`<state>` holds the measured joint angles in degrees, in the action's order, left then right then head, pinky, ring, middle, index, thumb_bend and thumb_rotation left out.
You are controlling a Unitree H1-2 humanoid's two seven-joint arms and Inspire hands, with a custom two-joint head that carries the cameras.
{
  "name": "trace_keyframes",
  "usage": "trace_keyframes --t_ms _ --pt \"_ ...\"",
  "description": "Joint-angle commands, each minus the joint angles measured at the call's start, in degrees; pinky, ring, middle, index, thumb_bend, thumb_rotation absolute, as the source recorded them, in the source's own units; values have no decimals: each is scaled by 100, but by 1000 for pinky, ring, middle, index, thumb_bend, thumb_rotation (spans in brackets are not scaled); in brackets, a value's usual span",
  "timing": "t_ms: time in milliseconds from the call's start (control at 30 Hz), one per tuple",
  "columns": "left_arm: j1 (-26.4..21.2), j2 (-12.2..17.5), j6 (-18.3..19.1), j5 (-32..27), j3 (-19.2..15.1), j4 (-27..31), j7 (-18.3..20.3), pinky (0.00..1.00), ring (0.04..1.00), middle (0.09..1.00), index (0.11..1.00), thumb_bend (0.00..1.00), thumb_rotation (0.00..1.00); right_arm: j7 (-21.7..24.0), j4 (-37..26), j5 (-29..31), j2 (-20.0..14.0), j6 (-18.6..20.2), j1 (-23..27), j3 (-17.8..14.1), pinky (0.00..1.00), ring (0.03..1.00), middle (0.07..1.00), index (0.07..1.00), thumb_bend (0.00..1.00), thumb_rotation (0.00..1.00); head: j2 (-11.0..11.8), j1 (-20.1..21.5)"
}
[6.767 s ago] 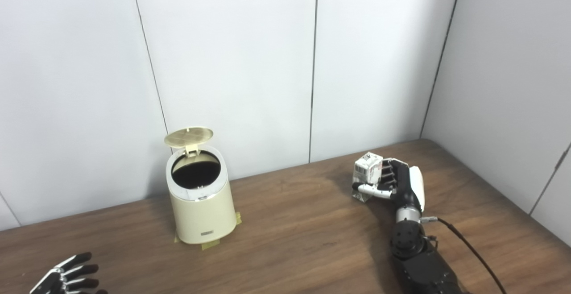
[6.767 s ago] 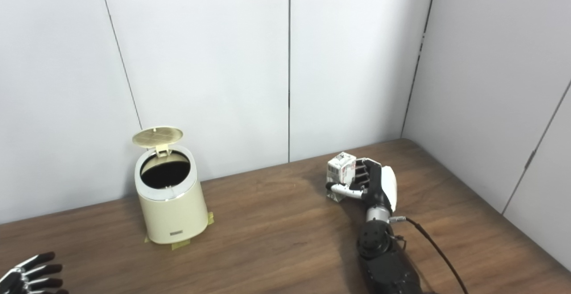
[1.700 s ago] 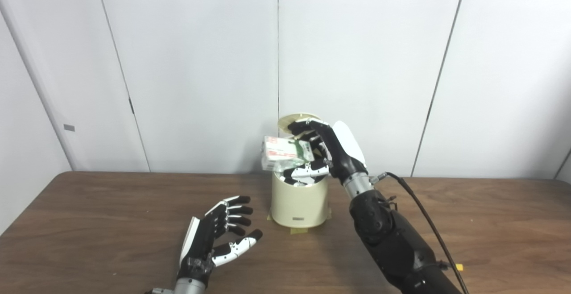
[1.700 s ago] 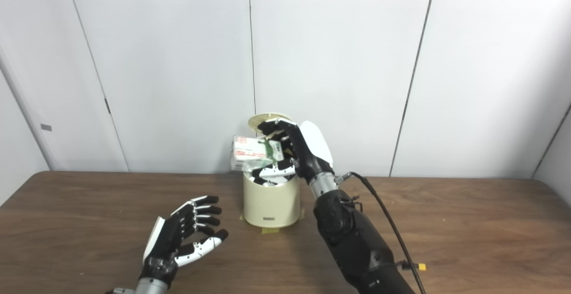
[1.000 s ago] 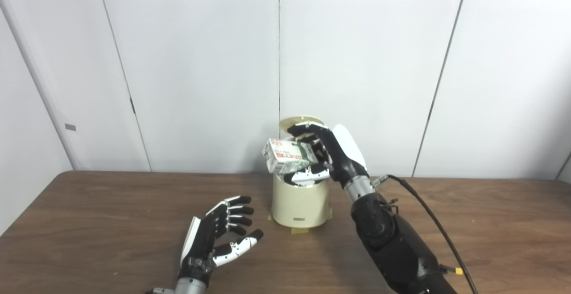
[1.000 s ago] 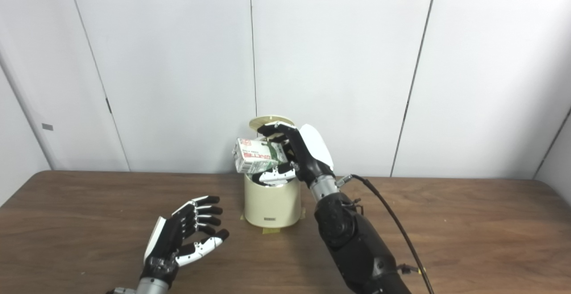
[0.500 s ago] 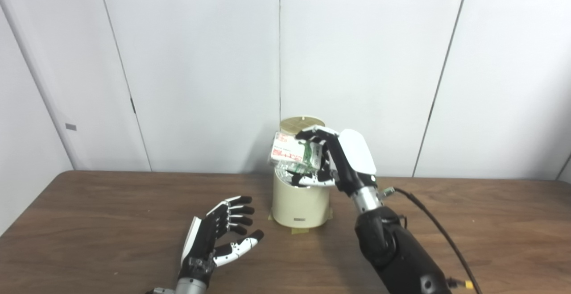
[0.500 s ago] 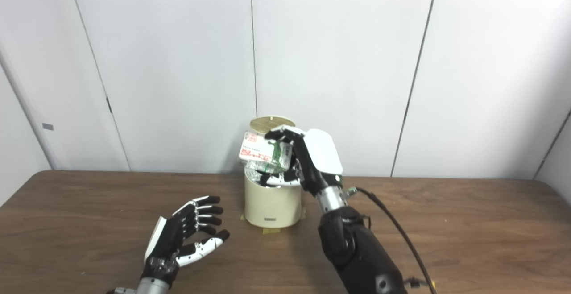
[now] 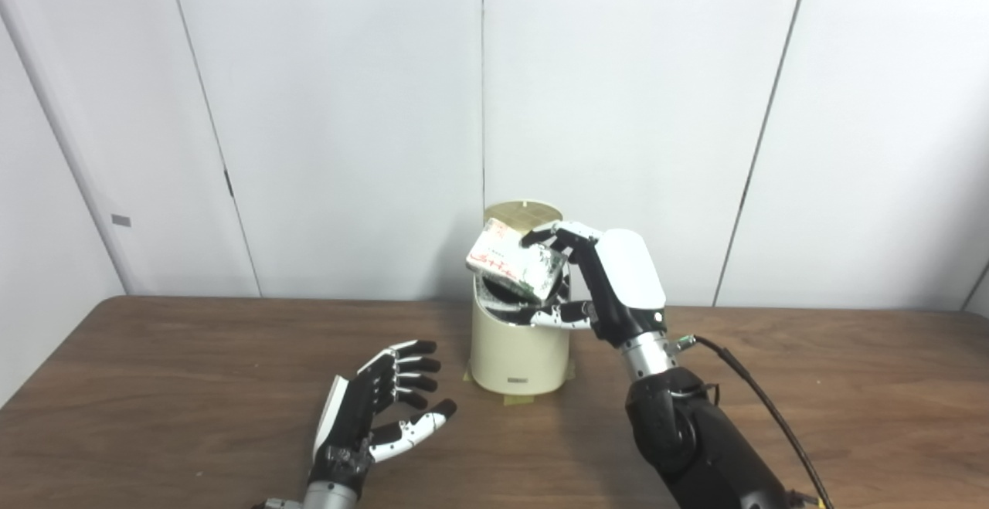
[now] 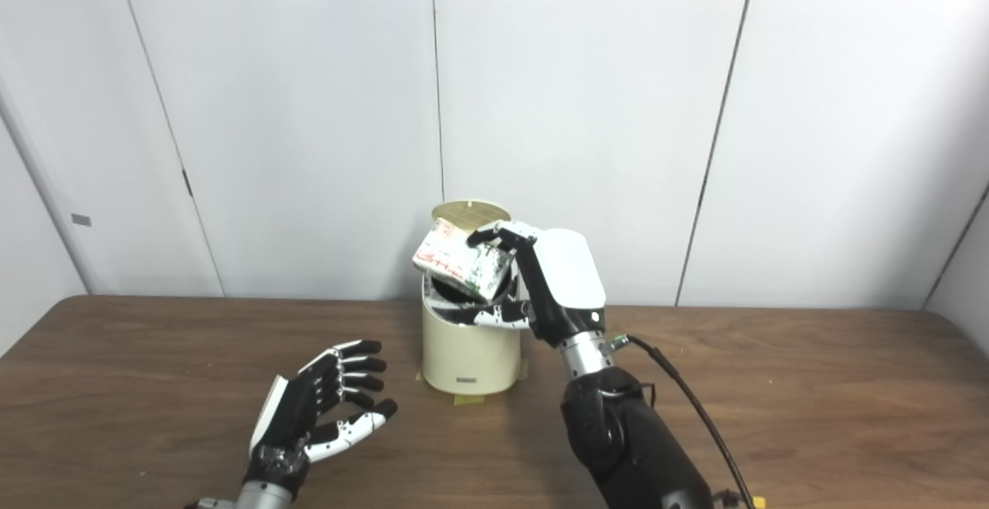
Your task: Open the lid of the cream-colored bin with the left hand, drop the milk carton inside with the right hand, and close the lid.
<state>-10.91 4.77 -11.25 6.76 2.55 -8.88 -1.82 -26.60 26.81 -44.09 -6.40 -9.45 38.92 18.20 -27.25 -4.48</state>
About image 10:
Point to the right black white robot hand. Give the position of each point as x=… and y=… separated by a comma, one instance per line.
x=568, y=277

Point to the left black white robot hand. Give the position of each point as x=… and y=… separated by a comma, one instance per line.
x=297, y=416

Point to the green white milk carton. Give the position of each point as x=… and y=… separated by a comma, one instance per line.
x=456, y=258

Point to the cream-colored cylindrical bin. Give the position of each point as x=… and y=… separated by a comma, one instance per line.
x=471, y=354

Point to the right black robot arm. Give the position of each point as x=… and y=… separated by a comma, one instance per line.
x=626, y=432

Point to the black wall panel hinge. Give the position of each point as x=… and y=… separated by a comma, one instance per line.
x=187, y=184

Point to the small grey wall label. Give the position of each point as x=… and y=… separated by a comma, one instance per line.
x=81, y=220

